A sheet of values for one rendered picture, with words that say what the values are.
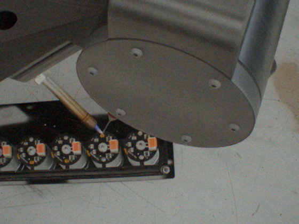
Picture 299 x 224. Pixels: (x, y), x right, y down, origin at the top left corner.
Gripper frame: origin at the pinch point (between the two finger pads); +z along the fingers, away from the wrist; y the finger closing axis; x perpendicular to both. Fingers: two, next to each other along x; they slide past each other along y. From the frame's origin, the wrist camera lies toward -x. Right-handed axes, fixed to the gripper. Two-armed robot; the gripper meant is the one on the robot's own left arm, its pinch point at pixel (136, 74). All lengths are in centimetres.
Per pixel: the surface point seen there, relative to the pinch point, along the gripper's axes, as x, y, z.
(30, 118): -3.4, -5.1, 17.3
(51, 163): -3.7, -0.2, 14.8
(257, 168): 12.1, 6.5, 13.2
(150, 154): 2.5, 2.8, 9.8
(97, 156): -1.0, 1.4, 11.0
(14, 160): -6.6, -1.2, 14.0
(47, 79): -3.0, -4.7, 8.7
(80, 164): -1.9, 1.1, 12.9
